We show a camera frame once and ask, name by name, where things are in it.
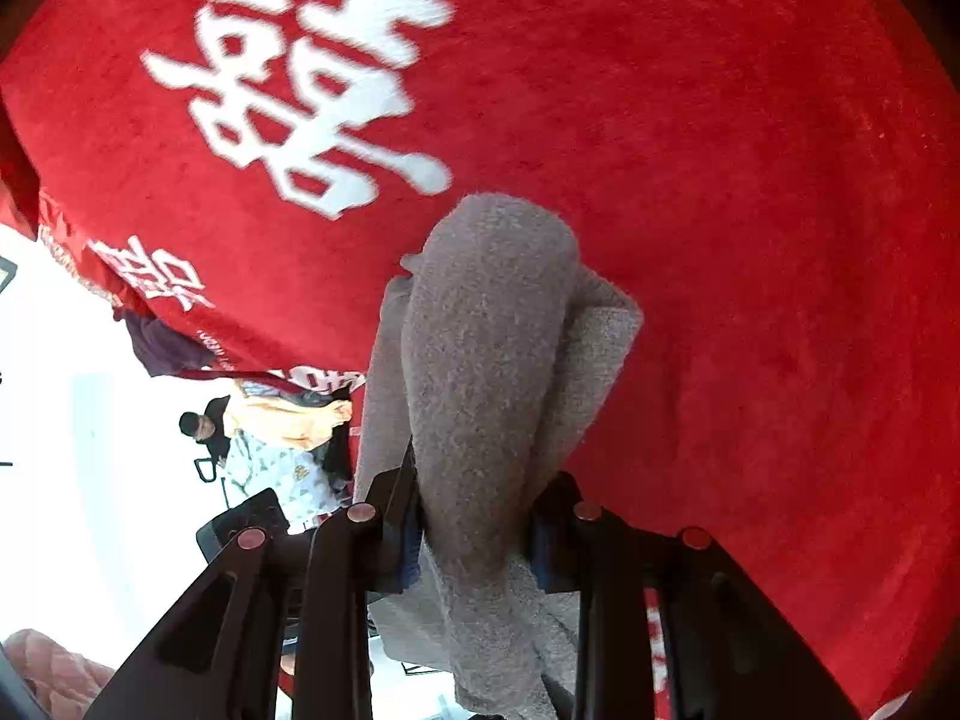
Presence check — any blue-grey cloth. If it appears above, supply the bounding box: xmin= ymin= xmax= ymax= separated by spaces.
xmin=238 ymin=379 xmax=353 ymax=410

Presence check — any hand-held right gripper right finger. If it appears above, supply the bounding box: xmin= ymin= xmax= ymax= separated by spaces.
xmin=525 ymin=471 xmax=863 ymax=720

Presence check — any pale yellow cloth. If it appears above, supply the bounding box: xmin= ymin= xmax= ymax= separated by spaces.
xmin=223 ymin=388 xmax=353 ymax=452

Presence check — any grey knit sweater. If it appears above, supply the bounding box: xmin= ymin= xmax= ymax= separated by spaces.
xmin=351 ymin=193 xmax=644 ymax=720

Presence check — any light patterned cloth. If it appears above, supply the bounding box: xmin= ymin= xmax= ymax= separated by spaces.
xmin=223 ymin=430 xmax=340 ymax=535

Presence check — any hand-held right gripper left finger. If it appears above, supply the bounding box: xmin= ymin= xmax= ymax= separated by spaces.
xmin=82 ymin=441 xmax=422 ymax=720

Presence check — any pink quilted cloth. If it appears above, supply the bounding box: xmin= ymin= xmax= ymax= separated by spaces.
xmin=0 ymin=628 xmax=115 ymax=720

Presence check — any dark purple cloth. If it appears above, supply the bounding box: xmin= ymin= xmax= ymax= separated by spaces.
xmin=122 ymin=310 xmax=220 ymax=378

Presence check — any black chair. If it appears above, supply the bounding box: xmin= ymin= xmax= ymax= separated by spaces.
xmin=195 ymin=486 xmax=291 ymax=565

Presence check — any red printed blanket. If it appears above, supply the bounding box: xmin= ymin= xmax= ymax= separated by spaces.
xmin=0 ymin=0 xmax=960 ymax=720

